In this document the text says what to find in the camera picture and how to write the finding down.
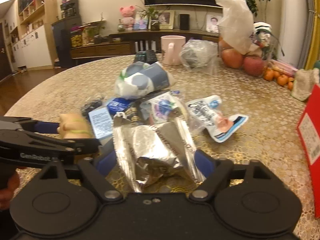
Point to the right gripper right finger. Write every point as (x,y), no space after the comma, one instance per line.
(216,173)

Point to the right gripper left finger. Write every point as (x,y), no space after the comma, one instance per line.
(94,173)

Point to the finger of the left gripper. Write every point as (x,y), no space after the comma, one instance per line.
(44,149)
(32,125)

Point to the beige toy figure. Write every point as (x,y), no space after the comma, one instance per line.
(74,126)

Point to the black beads plastic bag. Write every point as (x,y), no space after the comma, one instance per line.
(90,106)

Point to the silver foil snack bag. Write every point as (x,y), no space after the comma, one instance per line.
(147,153)

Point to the person left hand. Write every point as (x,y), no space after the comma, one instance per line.
(10,181)

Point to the white label card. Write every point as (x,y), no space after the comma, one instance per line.
(101,123)

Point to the white blue face packet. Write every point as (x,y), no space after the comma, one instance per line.
(207,112)

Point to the blue tissue pack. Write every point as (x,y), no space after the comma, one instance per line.
(118,105)

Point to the blueberry snack packet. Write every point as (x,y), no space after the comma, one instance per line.
(156,109)

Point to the white grey crumpled bag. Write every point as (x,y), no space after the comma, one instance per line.
(140,79)

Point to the red cardboard box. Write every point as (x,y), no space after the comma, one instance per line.
(308,131)

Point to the pile of tangerines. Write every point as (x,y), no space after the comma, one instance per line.
(281,79)

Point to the black cabinet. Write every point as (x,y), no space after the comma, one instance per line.
(62,31)

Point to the red apple right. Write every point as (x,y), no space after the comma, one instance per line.
(254,66)

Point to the red apple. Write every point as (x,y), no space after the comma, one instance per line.
(254,66)
(232,58)

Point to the red apple left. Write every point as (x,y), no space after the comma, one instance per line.
(232,58)

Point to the wooden tv console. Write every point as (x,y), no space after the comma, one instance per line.
(130,42)

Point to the clear bag with dark item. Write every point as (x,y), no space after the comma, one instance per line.
(200,56)

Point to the black remote left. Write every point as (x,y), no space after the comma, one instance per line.
(140,57)

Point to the black remote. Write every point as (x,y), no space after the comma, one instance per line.
(150,57)
(140,57)

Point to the pink flat package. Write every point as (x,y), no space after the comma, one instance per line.
(283,68)

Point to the black remote right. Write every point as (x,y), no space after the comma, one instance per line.
(150,57)

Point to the beige cloth rag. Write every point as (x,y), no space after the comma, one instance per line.
(304,83)

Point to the pink mug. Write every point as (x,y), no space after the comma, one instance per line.
(171,46)

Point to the pink pig plush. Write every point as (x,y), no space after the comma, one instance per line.
(128,14)

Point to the white plastic bag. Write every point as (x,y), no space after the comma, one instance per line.
(236,25)

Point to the yellow curtain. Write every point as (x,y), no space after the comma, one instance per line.
(313,54)

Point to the black speaker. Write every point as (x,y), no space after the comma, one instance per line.
(184,22)

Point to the small potted plant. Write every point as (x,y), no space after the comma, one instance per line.
(153,16)

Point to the framed photo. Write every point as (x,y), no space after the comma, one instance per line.
(166,19)

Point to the wooden wall shelf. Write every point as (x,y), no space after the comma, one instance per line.
(31,14)

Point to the portrait photo frame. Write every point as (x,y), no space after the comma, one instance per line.
(212,23)

